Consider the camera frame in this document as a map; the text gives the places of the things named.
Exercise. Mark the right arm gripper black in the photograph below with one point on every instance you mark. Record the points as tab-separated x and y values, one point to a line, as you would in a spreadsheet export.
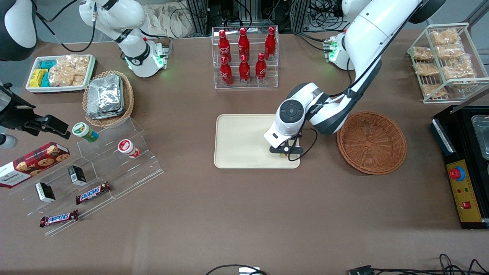
14	113

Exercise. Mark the triangular sandwich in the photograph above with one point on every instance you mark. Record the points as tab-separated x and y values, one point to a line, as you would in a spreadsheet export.
284	155

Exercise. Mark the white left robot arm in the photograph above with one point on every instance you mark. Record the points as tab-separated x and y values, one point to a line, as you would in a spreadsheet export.
366	34

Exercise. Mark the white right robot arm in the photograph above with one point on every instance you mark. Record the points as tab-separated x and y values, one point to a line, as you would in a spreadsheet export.
114	15

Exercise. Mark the white rectangular snack tray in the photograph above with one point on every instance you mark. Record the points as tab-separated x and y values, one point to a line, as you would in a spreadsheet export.
38	89

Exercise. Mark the beige plastic tray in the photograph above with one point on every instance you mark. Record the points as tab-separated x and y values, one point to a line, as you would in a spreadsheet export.
240	141

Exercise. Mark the oval wicker basket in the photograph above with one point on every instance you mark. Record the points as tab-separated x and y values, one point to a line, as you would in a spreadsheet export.
128	103

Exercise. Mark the round brown wicker basket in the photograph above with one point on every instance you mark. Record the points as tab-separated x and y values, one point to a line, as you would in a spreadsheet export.
372	143

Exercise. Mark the red tartan cookie box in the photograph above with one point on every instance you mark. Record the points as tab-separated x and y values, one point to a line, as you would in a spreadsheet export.
32	164

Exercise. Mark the green lidded snack cup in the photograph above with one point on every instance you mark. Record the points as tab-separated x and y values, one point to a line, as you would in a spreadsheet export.
85	131

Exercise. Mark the teal snack packet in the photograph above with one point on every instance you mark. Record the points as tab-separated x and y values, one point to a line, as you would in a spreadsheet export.
45	80
49	63

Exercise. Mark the yellow snack packet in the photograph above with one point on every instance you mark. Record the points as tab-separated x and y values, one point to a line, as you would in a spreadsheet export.
36	77

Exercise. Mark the small black box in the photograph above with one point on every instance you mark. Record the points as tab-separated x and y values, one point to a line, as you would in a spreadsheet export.
45	192
77	175

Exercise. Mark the clear bag of crackers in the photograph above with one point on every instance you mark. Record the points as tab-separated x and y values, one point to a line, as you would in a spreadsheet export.
68	70

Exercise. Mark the stack of silver foil packs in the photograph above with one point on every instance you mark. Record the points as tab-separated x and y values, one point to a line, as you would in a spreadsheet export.
105	97

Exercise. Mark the clear acrylic bottle rack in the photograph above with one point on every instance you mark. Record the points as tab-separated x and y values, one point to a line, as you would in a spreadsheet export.
248	86

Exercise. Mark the brown Snickers bar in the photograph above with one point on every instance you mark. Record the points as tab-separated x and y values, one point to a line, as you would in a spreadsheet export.
58	219
93	193

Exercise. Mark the red cola bottle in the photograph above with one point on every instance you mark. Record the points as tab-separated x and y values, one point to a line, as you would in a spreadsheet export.
226	72
261	69
245	71
270	42
243	42
224	44

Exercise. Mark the red lidded snack cup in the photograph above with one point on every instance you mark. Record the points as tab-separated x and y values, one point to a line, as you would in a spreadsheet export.
128	148

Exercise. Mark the clear acrylic stepped display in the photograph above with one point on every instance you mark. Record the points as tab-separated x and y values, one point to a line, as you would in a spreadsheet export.
126	175

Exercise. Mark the small white device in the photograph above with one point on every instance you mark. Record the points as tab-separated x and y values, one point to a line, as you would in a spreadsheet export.
249	271

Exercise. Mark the clear bag of puffed snacks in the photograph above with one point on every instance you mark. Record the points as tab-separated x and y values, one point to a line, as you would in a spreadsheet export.
423	53
445	37
450	51
434	91
458	69
426	69

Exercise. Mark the beige crumpled cloth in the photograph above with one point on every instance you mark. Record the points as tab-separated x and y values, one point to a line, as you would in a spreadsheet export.
168	21

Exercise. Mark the red emergency stop button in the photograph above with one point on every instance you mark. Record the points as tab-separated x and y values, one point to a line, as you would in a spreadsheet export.
456	173

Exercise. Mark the black control box yellow panel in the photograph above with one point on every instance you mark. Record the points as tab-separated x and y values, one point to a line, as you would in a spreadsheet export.
464	152

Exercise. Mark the clear plastic container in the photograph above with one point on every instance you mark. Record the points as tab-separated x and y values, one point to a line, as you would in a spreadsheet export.
482	133

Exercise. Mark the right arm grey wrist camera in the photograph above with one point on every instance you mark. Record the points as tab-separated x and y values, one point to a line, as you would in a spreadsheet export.
7	141

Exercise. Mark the aluminium frame post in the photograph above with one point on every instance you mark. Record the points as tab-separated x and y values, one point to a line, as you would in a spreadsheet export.
300	15
198	15

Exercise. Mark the small red rocker switch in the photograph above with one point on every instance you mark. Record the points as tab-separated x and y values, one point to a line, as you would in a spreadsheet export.
466	204

